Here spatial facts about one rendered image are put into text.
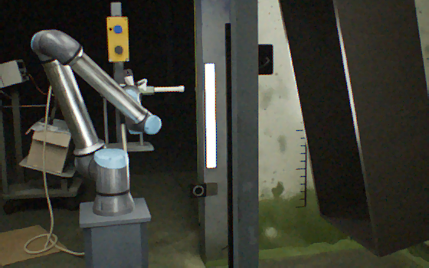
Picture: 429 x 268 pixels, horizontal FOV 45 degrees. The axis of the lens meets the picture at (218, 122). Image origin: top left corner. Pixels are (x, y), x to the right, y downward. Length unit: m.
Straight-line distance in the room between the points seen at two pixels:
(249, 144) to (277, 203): 2.24
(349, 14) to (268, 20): 1.10
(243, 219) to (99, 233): 1.26
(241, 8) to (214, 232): 2.33
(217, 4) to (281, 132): 0.88
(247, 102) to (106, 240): 1.38
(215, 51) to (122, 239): 1.28
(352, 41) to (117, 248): 1.33
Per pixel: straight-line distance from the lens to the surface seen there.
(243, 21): 1.12
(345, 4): 2.16
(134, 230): 2.36
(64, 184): 4.62
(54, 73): 2.41
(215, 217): 3.27
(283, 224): 3.43
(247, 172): 1.15
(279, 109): 3.24
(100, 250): 2.38
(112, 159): 2.34
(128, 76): 2.76
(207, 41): 3.08
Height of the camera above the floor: 1.39
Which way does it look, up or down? 9 degrees down
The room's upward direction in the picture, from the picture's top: 1 degrees counter-clockwise
